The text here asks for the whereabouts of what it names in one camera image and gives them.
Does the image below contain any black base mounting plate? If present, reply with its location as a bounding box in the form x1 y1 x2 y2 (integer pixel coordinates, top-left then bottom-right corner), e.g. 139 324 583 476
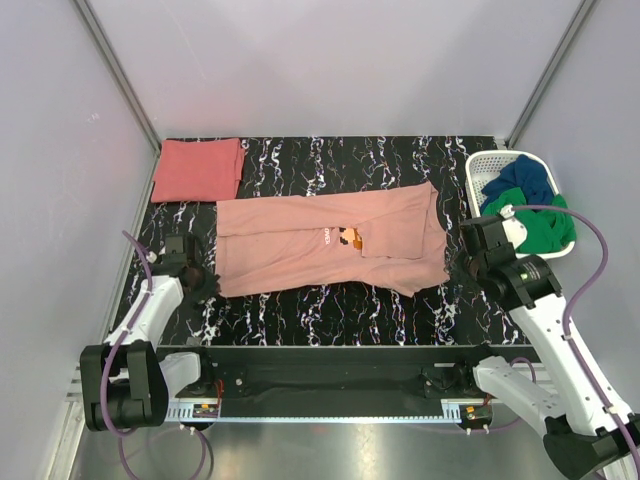
174 344 501 419

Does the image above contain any pink t shirt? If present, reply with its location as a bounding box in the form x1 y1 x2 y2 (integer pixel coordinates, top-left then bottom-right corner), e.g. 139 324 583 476
215 183 449 298

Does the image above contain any white plastic laundry basket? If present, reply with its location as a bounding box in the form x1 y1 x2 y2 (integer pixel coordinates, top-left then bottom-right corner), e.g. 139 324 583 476
465 150 576 260

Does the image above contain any folded red t shirt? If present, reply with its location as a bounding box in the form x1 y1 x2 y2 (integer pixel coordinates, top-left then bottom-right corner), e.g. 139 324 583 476
150 138 245 203

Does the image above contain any green t shirt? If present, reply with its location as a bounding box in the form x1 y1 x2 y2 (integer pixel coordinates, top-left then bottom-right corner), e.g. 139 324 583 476
481 187 577 254

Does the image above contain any white slotted cable duct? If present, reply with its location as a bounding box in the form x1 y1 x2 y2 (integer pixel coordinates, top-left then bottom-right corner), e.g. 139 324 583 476
165 401 462 424

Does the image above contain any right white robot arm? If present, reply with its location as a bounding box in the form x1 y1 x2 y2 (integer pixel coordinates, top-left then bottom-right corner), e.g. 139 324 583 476
453 216 639 479

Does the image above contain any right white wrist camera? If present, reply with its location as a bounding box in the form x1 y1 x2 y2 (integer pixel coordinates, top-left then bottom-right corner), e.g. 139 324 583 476
499 204 528 250

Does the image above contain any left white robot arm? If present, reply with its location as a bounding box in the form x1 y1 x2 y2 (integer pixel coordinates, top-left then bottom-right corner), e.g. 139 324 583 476
79 233 218 436

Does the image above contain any blue t shirt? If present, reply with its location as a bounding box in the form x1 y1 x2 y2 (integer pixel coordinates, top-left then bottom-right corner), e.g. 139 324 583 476
481 155 555 210

